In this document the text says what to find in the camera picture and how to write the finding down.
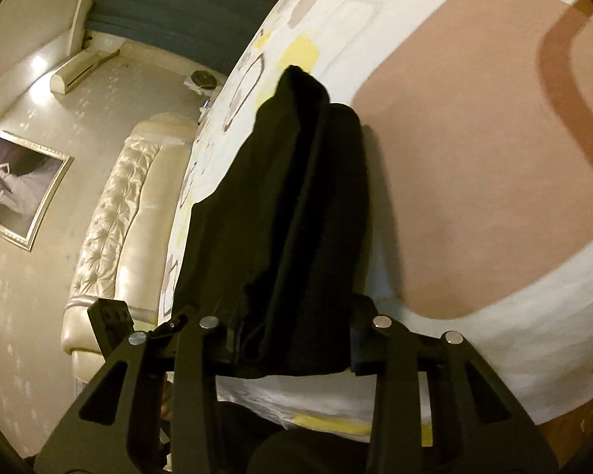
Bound white air conditioner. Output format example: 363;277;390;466
49;48;113;96

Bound patterned bed sheet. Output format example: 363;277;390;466
159;0;593;449

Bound black pants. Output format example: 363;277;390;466
175;65;375;379

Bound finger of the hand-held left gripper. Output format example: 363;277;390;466
149;313;187;342

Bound teal curtain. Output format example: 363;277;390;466
85;0;308;79

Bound framed wall picture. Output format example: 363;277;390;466
0;130;76;254

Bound round dark object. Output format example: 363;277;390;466
190;70;219;92

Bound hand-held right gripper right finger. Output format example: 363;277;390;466
348;295;558;474

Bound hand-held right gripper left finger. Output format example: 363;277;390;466
34;313;250;474

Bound cream tufted headboard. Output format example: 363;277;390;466
60;112;199;357

